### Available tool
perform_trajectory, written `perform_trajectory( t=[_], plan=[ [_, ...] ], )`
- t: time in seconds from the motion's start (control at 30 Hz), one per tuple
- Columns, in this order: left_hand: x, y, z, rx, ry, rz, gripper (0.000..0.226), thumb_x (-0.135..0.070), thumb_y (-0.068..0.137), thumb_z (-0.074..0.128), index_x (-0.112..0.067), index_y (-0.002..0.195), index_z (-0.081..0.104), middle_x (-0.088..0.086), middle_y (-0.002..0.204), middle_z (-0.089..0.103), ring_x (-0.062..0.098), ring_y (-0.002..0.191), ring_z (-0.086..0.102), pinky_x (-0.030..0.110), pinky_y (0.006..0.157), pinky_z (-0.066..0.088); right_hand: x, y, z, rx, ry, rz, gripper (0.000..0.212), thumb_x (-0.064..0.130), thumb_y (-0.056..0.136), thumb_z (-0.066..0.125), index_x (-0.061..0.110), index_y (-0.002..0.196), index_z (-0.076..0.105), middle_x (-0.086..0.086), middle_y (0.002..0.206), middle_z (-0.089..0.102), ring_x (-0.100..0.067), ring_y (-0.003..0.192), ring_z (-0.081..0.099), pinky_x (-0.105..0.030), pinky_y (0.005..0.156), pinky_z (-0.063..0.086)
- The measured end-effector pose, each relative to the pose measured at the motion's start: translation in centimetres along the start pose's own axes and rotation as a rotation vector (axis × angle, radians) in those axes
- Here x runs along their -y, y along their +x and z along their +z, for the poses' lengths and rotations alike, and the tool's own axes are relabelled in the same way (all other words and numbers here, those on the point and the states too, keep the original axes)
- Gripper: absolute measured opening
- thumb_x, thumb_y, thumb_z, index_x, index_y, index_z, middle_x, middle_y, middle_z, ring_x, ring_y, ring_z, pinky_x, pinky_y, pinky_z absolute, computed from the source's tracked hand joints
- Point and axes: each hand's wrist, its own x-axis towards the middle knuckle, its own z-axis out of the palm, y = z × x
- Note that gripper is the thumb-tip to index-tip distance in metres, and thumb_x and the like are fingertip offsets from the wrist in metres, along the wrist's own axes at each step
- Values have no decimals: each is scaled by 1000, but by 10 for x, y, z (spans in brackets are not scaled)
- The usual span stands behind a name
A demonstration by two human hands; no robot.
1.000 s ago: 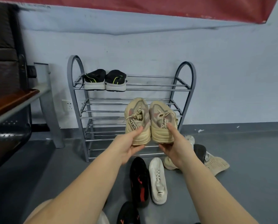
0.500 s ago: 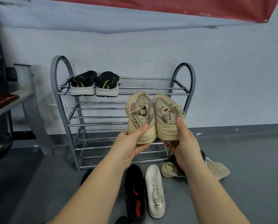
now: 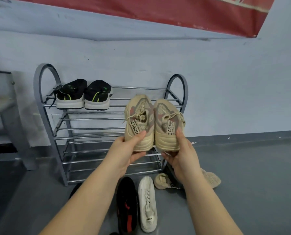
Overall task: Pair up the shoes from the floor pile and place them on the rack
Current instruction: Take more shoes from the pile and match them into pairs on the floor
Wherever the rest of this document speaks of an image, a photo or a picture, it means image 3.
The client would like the person's right hand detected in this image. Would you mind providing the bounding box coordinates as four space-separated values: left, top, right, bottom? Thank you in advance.
161 127 204 184

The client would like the person's left hand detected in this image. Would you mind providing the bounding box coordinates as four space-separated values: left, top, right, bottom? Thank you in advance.
104 130 147 178

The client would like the black white patterned sneaker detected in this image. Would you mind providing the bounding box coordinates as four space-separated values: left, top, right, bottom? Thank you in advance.
164 164 185 189
69 182 83 200

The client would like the black sneaker red stripe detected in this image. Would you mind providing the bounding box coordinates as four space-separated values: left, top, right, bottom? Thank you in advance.
116 176 139 234

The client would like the white mesh sneaker black label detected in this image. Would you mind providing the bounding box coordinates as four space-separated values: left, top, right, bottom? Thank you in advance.
137 176 158 233

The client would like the grey metal shoe rack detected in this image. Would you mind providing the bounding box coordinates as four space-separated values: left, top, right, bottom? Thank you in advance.
33 63 189 187

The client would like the person's right forearm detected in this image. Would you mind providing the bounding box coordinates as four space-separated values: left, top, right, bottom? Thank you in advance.
182 173 244 235

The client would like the person's left forearm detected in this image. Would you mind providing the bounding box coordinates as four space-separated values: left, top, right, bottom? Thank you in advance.
39 164 129 235

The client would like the grey metal bench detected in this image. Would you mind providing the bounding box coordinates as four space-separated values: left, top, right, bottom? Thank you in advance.
0 70 38 171

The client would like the white wall socket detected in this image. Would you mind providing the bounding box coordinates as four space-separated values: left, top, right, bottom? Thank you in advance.
33 114 45 128

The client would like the red wall banner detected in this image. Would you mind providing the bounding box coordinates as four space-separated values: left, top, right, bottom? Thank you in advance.
3 0 277 38

